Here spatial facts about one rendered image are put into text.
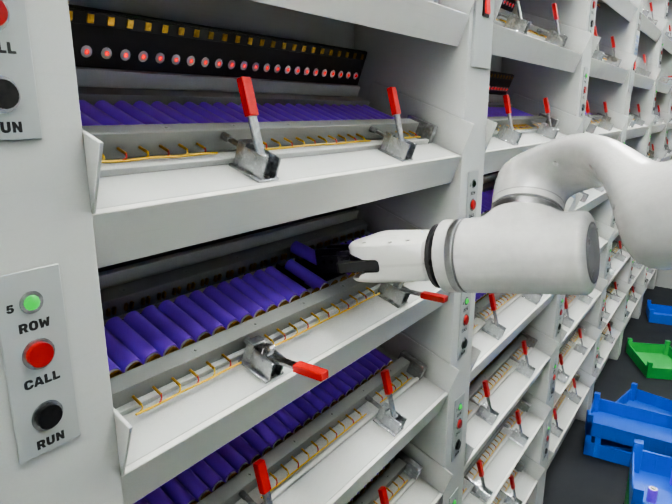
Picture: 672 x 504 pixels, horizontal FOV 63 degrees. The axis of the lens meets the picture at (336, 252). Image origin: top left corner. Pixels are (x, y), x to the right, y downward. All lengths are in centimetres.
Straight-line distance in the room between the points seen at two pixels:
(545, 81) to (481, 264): 102
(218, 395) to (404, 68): 59
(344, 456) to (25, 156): 57
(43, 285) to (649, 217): 43
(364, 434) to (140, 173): 52
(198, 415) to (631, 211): 40
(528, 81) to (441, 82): 71
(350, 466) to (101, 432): 42
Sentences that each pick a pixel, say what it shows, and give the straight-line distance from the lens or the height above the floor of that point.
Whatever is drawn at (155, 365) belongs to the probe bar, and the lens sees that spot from 53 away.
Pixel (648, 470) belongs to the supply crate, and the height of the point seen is 41.
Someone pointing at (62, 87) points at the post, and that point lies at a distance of 39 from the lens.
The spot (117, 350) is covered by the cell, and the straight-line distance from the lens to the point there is 55.
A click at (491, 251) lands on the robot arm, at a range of 58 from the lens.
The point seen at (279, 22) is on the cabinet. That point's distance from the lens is 83.
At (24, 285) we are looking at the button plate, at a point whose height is 111.
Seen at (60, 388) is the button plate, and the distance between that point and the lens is 41.
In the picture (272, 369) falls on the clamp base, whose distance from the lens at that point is 56.
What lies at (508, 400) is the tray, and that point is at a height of 56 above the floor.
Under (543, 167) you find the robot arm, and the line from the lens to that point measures 61.
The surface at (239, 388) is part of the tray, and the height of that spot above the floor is 96.
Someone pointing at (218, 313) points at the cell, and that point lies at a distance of 61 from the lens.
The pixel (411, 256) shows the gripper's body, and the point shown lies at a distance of 62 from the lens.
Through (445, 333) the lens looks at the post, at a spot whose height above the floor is 86.
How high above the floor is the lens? 122
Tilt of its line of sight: 14 degrees down
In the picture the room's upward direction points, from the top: straight up
